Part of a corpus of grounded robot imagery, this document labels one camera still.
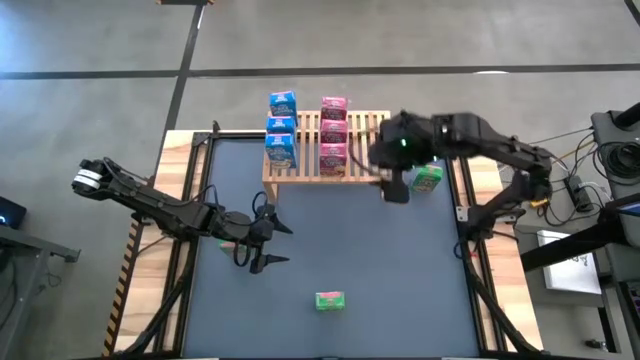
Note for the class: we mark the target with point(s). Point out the wooden slatted shelf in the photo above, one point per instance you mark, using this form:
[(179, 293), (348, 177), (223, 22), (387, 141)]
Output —
[(310, 178)]

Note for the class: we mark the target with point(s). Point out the yellow black hazard tape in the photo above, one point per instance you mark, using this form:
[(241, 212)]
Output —
[(120, 295)]

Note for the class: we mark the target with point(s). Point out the pink cereal box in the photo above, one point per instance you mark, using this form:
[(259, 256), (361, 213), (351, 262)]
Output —
[(332, 159), (333, 131), (334, 107)]

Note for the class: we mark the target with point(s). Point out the grey equipment case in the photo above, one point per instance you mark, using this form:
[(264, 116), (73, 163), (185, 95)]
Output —
[(615, 130)]

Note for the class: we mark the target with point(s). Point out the black device with blue light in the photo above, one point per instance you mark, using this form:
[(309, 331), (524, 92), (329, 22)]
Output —
[(10, 212)]

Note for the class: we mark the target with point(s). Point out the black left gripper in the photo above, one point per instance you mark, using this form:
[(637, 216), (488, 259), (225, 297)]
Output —
[(245, 229)]

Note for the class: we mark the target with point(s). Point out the black table frame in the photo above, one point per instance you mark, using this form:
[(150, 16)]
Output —
[(235, 136)]

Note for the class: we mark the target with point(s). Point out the white board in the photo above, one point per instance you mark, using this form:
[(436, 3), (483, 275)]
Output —
[(570, 270)]

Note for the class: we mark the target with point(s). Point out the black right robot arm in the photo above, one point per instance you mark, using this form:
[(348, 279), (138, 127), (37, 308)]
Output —
[(500, 145)]

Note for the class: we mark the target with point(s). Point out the green Apple Jacks cereal box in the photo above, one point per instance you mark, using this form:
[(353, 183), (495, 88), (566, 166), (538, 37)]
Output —
[(329, 300), (429, 181), (226, 246)]

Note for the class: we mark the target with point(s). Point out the white mounting bracket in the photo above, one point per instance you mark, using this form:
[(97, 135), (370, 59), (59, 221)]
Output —
[(461, 214)]

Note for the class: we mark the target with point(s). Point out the black power strip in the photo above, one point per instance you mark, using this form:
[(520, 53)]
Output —
[(579, 192)]

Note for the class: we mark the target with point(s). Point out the grey metal desk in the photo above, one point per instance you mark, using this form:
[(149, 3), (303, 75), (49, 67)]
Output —
[(25, 250)]

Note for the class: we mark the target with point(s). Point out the black camera rig beam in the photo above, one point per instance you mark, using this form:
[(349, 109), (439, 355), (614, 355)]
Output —
[(575, 245)]

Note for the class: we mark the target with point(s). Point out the blue Rice Krispies cereal box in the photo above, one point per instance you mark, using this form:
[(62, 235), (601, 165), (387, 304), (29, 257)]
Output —
[(283, 102), (282, 124), (280, 150)]

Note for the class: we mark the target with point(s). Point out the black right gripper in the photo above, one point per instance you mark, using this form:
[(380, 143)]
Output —
[(405, 142)]

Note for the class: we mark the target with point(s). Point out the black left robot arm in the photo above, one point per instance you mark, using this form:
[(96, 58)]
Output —
[(150, 205)]

